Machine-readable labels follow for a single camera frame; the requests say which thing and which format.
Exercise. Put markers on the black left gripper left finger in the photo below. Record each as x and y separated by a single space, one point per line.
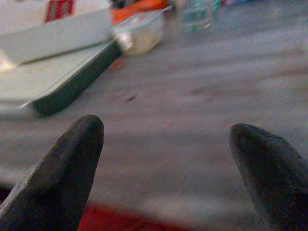
55 183

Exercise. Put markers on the orange plastic item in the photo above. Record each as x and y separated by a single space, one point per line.
137 8

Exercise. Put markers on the clear food container with lid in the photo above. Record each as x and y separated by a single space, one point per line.
144 33

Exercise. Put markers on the white board with dark edge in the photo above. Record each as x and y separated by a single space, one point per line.
31 79

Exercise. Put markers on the white box with red label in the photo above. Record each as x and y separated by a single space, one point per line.
55 38

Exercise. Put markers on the red cloth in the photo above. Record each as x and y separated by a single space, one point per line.
115 220

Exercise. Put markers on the clear ribbed drinking glass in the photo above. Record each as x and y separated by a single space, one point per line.
196 15

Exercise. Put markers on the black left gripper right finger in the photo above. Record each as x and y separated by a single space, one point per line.
276 178

